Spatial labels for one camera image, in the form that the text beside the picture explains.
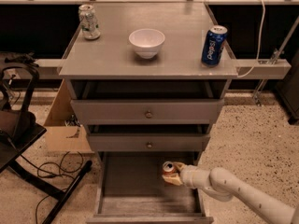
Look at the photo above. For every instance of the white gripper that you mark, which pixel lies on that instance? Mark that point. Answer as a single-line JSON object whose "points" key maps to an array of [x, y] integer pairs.
{"points": [[188, 175]]}

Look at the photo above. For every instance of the red coke can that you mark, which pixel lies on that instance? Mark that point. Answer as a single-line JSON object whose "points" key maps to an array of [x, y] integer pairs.
{"points": [[169, 168]]}

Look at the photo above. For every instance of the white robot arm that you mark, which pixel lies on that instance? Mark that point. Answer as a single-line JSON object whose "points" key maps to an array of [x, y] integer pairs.
{"points": [[222, 185]]}

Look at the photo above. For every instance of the grey open bottom drawer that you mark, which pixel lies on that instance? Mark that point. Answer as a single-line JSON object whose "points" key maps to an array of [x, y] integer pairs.
{"points": [[132, 191]]}

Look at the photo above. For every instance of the grey middle drawer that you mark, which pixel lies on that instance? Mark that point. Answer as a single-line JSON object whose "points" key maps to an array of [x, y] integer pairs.
{"points": [[148, 142]]}

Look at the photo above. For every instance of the grey drawer cabinet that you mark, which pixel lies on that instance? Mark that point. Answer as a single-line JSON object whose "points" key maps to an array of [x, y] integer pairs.
{"points": [[144, 98]]}

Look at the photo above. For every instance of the grey top drawer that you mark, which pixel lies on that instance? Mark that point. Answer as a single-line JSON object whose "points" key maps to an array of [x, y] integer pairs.
{"points": [[92, 112]]}

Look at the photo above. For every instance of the blue pepsi can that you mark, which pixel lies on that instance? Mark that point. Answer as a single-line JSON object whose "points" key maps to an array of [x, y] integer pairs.
{"points": [[213, 46]]}

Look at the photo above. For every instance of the silver green soda can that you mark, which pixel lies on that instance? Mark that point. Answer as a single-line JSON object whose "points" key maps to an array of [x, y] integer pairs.
{"points": [[88, 22]]}

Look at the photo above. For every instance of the cardboard box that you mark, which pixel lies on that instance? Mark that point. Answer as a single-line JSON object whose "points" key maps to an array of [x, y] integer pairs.
{"points": [[60, 136]]}

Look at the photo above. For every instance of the white bowl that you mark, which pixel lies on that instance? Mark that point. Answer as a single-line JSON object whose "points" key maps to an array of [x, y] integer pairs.
{"points": [[146, 43]]}

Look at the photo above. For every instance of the black chair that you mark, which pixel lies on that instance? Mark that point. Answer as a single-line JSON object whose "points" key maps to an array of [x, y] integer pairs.
{"points": [[19, 131]]}

